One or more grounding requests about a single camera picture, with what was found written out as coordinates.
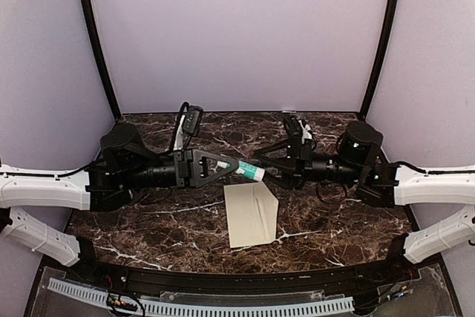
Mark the black front table rail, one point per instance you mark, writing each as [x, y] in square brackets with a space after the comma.
[359, 279]

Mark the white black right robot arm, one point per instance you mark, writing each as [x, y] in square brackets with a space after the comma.
[380, 185]

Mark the beige paper envelope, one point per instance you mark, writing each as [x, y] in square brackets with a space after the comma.
[251, 214]

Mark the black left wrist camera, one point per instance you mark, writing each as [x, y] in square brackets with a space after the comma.
[187, 125]

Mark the black right frame post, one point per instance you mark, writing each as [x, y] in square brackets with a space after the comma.
[381, 50]

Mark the black frame post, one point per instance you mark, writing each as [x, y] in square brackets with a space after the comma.
[381, 50]
[99, 58]

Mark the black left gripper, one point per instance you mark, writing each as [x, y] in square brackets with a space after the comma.
[184, 160]

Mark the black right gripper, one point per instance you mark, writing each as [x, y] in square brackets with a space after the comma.
[300, 161]

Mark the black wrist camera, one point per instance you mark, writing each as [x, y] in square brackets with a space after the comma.
[187, 125]
[299, 130]

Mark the white slotted cable duct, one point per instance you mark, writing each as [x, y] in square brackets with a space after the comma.
[193, 304]

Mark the green white glue stick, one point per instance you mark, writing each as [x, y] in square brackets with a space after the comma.
[249, 171]

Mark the black left frame post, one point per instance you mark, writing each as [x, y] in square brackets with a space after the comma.
[99, 58]

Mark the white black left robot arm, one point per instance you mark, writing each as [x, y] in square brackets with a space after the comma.
[104, 185]

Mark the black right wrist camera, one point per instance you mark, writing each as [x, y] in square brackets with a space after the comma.
[299, 130]

